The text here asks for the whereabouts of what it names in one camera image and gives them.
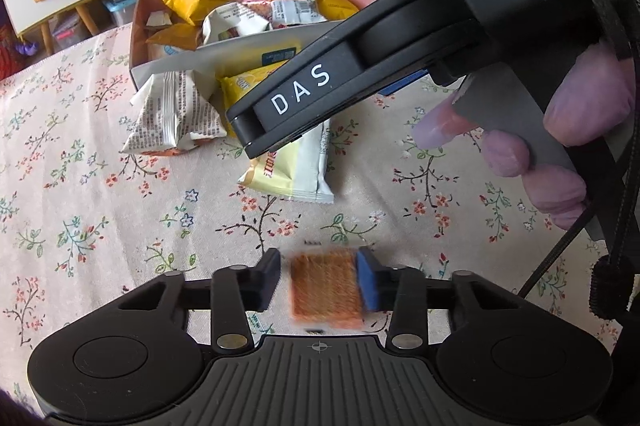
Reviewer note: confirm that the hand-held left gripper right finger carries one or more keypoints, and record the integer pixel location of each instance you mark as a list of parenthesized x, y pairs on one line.
[(367, 278)]

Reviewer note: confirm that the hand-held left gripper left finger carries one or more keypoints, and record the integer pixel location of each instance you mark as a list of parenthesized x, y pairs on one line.
[(270, 278)]

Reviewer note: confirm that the orange wafer packet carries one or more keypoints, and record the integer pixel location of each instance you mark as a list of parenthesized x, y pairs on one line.
[(325, 288)]

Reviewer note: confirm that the pale cream snack packet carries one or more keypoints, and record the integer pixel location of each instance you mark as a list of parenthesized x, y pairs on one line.
[(300, 171)]

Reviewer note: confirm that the grey white snack packet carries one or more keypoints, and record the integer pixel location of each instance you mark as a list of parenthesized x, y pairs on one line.
[(295, 9)]

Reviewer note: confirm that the yellow blue-label snack packet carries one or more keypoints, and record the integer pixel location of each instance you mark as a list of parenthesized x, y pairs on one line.
[(245, 89)]

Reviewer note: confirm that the white green nut packet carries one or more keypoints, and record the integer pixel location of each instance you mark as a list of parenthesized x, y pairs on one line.
[(232, 19)]

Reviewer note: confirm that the pink cardboard box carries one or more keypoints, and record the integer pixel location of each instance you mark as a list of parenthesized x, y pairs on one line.
[(225, 49)]

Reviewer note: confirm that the white text-printed snack packet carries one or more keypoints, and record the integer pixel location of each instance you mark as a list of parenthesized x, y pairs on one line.
[(170, 116)]

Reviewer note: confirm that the dark yellow snack packet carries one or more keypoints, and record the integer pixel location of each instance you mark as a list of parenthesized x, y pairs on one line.
[(175, 37)]

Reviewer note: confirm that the person's right hand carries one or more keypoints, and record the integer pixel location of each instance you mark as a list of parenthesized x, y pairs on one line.
[(590, 101)]

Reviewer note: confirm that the floral tablecloth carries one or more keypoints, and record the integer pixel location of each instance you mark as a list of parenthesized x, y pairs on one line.
[(100, 206)]

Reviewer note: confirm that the blue-lid plastic storage box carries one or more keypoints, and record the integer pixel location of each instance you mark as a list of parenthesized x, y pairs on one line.
[(122, 6)]

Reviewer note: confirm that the clear plastic storage box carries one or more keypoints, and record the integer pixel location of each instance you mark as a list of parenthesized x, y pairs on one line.
[(70, 34)]

